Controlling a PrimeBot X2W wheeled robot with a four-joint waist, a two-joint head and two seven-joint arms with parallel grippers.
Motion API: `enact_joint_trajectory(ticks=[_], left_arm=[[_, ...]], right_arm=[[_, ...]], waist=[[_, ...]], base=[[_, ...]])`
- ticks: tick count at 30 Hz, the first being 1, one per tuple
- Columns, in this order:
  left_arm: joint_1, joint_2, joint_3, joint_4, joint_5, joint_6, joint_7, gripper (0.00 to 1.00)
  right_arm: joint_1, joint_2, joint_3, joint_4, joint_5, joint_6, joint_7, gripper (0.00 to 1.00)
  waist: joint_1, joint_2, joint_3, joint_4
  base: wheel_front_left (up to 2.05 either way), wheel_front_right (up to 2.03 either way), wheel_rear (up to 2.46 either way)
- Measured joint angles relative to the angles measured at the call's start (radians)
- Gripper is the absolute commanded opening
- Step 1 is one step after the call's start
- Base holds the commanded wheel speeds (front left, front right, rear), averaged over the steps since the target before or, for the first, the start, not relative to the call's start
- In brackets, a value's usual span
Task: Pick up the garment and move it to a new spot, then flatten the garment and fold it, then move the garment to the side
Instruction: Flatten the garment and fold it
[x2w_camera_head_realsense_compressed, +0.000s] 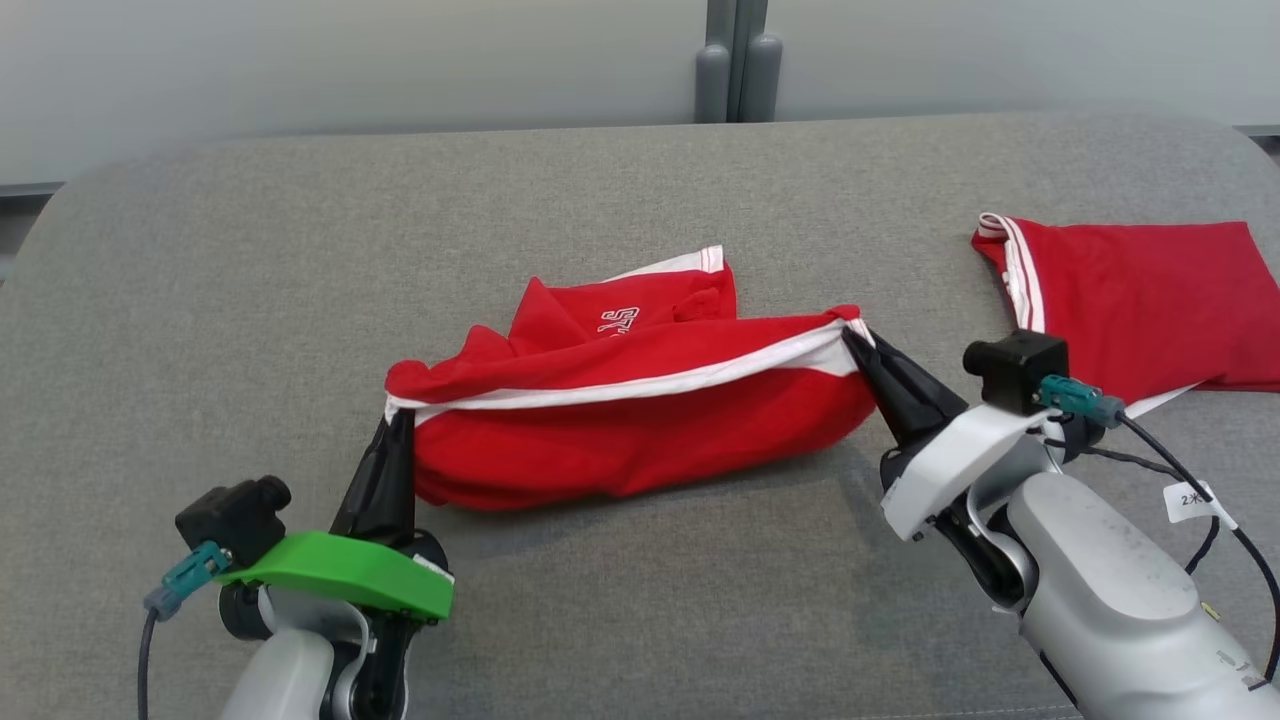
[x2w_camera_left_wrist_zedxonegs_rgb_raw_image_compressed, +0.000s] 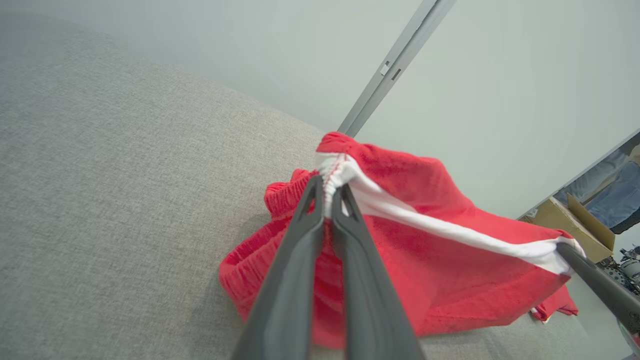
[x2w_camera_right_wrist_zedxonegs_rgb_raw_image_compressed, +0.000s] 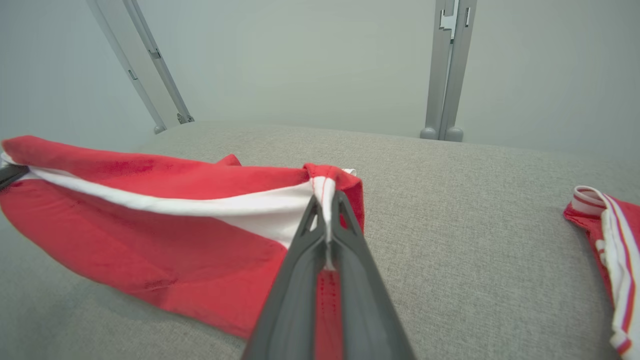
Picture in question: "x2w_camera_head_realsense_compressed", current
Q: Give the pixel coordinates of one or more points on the grey partition frame post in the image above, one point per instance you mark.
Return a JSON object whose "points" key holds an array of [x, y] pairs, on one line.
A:
{"points": [[713, 70], [762, 70]]}

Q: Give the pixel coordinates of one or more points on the red jersey black number print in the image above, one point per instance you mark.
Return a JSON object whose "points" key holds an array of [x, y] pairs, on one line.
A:
{"points": [[1140, 300]]}

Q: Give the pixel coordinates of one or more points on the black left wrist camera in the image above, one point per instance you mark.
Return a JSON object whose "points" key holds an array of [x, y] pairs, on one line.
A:
{"points": [[230, 520]]}

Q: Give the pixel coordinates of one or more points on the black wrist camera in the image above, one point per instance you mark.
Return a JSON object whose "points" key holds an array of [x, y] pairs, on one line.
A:
{"points": [[1015, 370], [230, 520]]}

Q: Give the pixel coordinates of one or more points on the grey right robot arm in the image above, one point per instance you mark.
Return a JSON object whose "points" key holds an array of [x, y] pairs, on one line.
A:
{"points": [[1110, 590]]}

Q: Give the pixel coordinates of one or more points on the grey fabric sofa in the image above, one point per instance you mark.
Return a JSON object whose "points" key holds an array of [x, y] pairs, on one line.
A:
{"points": [[300, 300]]}

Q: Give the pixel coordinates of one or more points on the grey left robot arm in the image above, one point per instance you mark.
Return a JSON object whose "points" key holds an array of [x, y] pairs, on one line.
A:
{"points": [[285, 670]]}

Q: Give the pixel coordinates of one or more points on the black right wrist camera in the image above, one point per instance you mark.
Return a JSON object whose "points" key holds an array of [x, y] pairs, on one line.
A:
{"points": [[1015, 370]]}

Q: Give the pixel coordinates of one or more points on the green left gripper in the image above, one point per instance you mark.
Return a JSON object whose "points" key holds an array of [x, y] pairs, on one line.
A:
{"points": [[340, 575]]}

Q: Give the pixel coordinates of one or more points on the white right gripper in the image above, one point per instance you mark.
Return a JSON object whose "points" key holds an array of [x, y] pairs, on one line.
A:
{"points": [[950, 460]]}

